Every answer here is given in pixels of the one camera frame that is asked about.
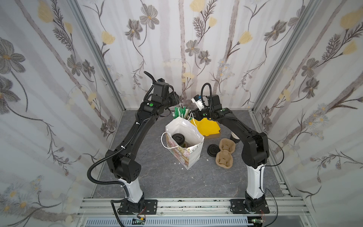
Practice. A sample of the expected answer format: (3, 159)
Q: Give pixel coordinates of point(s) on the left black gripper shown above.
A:
(174, 99)

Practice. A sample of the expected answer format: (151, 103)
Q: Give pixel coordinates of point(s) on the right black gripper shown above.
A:
(197, 114)

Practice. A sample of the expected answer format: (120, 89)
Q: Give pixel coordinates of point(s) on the white patterned paper bag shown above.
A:
(186, 156)

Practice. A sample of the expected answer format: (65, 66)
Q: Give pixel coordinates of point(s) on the green paper cup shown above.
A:
(184, 145)

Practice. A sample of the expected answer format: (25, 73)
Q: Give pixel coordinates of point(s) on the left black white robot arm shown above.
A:
(121, 161)

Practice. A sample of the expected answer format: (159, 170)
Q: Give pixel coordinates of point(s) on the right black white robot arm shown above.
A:
(255, 155)

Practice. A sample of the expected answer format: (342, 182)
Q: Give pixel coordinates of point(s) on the yellow napkins stack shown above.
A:
(206, 127)

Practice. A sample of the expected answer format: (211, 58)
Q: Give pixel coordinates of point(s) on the brown cardboard napkin box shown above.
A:
(213, 136)

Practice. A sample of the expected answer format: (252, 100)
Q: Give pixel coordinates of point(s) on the green white straws bundle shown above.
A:
(182, 112)

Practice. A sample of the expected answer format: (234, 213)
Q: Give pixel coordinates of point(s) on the black paper cup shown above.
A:
(234, 138)

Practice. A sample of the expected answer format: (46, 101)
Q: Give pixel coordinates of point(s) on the black cup lid stack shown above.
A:
(213, 150)

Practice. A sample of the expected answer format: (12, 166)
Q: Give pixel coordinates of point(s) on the brown pulp cup carrier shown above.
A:
(224, 157)

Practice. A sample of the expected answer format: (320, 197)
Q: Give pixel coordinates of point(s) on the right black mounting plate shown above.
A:
(249, 206)

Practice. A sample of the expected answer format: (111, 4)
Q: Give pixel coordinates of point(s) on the black mounting plate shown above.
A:
(249, 206)
(143, 207)

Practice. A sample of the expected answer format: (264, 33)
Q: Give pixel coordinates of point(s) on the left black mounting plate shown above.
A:
(143, 207)

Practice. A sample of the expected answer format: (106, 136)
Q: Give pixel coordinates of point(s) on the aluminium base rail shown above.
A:
(204, 212)

